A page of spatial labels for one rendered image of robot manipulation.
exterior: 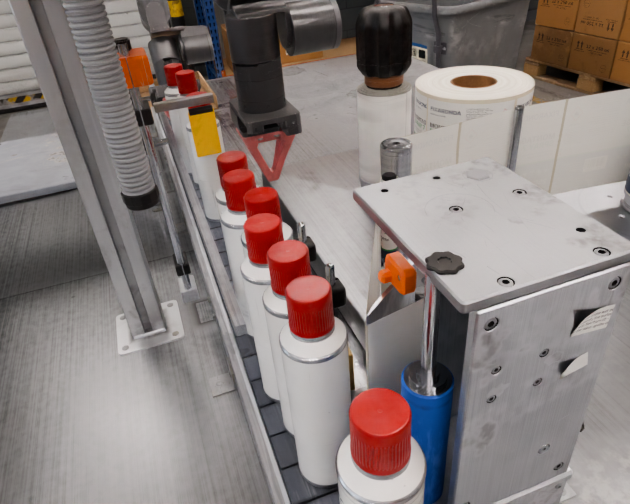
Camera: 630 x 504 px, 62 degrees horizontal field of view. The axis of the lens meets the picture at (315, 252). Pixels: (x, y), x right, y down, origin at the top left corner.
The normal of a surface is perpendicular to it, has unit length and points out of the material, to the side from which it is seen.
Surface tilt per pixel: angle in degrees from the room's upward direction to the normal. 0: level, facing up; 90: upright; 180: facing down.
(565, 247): 0
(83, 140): 90
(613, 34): 90
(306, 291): 3
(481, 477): 90
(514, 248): 0
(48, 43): 90
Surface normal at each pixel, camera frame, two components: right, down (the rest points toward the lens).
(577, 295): 0.34, 0.50
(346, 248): -0.07, -0.83
